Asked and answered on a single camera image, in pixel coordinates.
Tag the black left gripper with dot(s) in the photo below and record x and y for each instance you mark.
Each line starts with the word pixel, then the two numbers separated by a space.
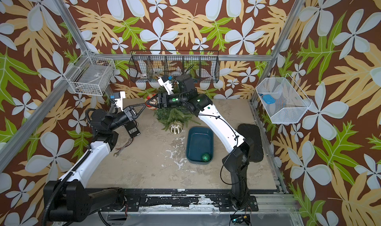
pixel 130 115

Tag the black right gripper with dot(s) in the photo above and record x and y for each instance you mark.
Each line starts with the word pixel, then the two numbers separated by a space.
pixel 163 97

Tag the red and gold ornament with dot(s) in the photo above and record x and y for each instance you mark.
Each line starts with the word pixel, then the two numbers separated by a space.
pixel 151 102

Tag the gold ribbed ornament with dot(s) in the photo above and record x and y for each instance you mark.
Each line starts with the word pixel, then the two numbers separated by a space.
pixel 176 127

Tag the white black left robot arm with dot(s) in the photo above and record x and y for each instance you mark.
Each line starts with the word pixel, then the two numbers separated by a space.
pixel 66 199

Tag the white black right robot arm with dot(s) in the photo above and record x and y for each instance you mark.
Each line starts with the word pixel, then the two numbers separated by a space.
pixel 181 91

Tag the small green christmas tree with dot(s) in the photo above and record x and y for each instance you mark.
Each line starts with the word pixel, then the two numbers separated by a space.
pixel 167 115

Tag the black power adapter box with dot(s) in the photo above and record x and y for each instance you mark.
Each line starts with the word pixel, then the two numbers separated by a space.
pixel 132 129

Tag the metal wrench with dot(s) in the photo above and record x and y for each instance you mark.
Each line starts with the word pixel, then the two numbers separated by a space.
pixel 119 150

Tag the teal plastic tray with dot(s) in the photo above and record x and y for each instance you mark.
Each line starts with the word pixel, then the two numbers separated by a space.
pixel 200 140

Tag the green glitter ornament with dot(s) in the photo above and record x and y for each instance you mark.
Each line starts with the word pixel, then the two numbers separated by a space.
pixel 206 157

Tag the black oval device with orange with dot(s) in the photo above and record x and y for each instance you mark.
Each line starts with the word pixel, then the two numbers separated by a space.
pixel 252 136

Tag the blue object in mesh basket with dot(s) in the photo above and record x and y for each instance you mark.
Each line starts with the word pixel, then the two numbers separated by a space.
pixel 268 99

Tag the white mesh basket right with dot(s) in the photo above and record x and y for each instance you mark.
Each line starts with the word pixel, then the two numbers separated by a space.
pixel 291 104

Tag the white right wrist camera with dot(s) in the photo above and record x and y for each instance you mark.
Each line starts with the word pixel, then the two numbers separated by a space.
pixel 165 82

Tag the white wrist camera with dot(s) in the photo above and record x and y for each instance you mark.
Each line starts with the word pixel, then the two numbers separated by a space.
pixel 165 82
pixel 117 99

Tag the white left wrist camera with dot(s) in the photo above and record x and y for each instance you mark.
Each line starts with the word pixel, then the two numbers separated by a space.
pixel 117 99

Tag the black wire basket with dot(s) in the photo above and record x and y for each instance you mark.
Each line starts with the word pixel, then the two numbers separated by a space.
pixel 148 66

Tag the white wire basket left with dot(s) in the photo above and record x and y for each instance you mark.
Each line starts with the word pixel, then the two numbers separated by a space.
pixel 90 74

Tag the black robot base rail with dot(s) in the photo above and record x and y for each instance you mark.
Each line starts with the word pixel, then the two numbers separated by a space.
pixel 138 200

